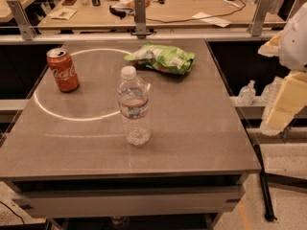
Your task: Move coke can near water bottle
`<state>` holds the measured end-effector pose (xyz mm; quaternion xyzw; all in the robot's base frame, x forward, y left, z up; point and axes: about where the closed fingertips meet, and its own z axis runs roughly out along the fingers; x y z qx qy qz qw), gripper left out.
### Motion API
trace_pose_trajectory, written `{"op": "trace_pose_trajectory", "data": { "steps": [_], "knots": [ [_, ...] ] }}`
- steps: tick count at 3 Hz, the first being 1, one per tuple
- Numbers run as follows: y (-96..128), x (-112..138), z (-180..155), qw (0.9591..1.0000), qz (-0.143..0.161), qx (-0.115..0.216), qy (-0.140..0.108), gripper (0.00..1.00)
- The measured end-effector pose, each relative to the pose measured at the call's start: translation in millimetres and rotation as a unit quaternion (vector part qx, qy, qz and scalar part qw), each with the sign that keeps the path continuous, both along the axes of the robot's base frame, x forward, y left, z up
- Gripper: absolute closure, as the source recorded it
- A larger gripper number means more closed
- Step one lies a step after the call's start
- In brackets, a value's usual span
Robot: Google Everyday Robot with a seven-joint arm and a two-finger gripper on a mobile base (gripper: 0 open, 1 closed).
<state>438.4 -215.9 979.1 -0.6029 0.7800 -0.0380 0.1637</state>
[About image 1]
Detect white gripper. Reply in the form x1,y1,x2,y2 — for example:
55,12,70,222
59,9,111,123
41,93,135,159
258,3,307,136

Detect red coke can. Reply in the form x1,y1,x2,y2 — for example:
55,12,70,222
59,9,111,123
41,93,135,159
47,48,80,92

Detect clear sanitizer bottle right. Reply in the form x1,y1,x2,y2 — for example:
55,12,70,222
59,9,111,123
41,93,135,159
261,77,283,104

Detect clear sanitizer bottle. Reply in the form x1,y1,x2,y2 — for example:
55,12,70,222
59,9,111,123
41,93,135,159
237,80,256,105
261,77,283,104

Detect clear sanitizer bottle left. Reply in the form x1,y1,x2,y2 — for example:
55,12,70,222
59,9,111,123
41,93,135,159
237,80,256,105

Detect clear plastic water bottle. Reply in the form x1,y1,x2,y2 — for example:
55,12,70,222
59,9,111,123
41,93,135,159
117,66,151,146

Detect white paper sheet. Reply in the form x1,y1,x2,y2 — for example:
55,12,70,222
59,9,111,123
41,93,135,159
193,12,230,28

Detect green chip bag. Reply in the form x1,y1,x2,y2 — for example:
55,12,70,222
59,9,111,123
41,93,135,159
125,42,195,75

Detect black pole on floor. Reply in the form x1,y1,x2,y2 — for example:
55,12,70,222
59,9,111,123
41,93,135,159
253,144,277,222

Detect black sunglasses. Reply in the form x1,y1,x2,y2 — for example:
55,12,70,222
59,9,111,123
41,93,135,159
109,6,126,19

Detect brown wallet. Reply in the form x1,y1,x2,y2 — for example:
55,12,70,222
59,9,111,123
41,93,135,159
62,0,77,6

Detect white paper card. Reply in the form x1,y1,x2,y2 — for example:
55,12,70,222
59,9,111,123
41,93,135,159
49,8,77,20

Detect grey metal bracket right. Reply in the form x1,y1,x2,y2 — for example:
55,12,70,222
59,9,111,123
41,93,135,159
248,0,272,36

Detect grey metal bracket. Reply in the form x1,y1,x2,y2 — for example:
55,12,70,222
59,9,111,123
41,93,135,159
248,0,272,36
7,0,36,40
132,0,150,39

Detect black cable on desk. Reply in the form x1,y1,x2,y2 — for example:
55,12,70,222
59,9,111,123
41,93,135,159
145,0,248,24

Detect grey metal bracket centre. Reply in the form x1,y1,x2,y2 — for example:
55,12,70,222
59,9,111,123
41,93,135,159
132,0,150,39

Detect grey metal bracket left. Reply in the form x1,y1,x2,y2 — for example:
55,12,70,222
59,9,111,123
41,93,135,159
7,0,36,40

